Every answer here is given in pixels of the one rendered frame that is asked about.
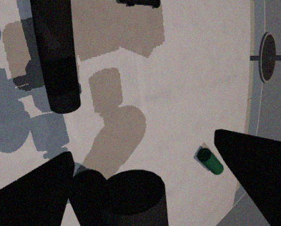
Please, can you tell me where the black bolt with nut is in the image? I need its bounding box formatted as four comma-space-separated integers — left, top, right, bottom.
120, 0, 161, 7

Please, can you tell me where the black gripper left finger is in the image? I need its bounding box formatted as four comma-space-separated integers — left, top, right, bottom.
0, 151, 74, 226

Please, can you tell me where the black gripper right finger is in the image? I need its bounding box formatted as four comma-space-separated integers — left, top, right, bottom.
215, 129, 281, 226

